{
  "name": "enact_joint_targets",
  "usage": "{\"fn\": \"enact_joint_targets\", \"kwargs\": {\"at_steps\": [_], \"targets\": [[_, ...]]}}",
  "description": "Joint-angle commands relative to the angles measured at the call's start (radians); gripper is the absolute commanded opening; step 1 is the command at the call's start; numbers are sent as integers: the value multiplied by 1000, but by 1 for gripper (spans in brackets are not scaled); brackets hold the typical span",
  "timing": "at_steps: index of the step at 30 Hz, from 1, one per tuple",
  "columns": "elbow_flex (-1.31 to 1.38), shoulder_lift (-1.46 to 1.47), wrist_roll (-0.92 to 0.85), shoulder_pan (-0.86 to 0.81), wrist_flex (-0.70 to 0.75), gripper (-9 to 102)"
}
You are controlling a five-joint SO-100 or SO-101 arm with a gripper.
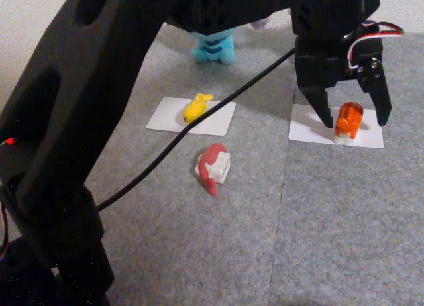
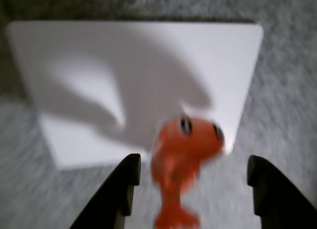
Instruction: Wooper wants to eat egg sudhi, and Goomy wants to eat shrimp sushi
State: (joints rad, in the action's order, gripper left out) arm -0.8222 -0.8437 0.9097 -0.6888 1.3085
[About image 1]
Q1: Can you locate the black round cable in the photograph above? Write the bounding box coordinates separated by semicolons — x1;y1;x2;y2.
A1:
97;47;296;211

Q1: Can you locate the yellow egg sushi toy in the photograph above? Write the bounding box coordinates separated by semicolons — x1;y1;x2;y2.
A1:
183;93;213;125

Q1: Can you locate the red white black servo wire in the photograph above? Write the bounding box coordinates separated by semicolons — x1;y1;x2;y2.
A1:
343;20;405;72

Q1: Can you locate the grey carpet tile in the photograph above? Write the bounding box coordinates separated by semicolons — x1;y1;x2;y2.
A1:
84;21;301;306
268;29;424;306

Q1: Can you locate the red tuna sushi toy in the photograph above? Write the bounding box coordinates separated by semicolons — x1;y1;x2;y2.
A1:
193;142;231;197

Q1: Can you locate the orange shrimp sushi toy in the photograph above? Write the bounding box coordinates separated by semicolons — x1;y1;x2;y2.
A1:
333;101;364;145

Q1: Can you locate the white rectangular card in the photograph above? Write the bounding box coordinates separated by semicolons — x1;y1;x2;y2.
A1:
146;97;237;136
288;103;384;149

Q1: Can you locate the blue Wooper plush toy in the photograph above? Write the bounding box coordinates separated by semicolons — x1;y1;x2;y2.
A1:
190;16;271;64

